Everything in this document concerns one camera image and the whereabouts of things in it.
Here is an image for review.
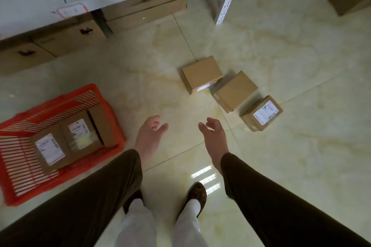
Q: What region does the plain cardboard box in basket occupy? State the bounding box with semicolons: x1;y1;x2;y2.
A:
88;104;119;148

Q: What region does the large cardboard box handle hole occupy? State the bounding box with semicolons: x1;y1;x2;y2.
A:
0;40;56;77
32;16;107;57

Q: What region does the small cardboard box large label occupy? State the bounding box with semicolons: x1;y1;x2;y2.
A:
240;95;283;132

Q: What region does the person's right hand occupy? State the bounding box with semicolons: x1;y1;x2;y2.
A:
198;117;230;158

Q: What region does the red plastic basket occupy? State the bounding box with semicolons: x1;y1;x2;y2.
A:
0;84;127;207

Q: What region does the person's left leg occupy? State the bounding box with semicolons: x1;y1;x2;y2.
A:
115;198;157;247

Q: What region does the person's right forearm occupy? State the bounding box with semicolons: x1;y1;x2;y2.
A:
209;151;371;247

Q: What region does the person's brown shoe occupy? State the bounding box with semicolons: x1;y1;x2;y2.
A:
123;189;144;215
179;182;207;219

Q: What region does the flat taped cardboard box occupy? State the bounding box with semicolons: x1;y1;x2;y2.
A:
100;0;189;21
107;0;188;34

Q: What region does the person's left hand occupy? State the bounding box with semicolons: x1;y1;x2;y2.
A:
133;115;169;156

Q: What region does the person's leg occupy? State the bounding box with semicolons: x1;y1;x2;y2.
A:
115;198;157;247
173;199;210;247

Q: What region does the cardboard box with taped label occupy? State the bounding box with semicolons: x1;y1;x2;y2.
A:
59;110;105;160

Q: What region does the person's right brown shoe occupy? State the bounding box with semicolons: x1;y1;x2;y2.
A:
179;182;207;219

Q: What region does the person's left forearm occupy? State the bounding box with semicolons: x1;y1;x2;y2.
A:
0;145;144;247

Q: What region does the person's left brown shoe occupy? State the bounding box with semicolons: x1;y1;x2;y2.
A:
123;189;144;215

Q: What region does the red-bordered shelf tag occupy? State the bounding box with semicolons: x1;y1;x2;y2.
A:
56;3;89;19

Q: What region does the cardboard box with white label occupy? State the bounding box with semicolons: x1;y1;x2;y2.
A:
30;129;76;174

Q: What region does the person's right leg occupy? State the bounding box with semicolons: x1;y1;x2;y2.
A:
173;199;210;247

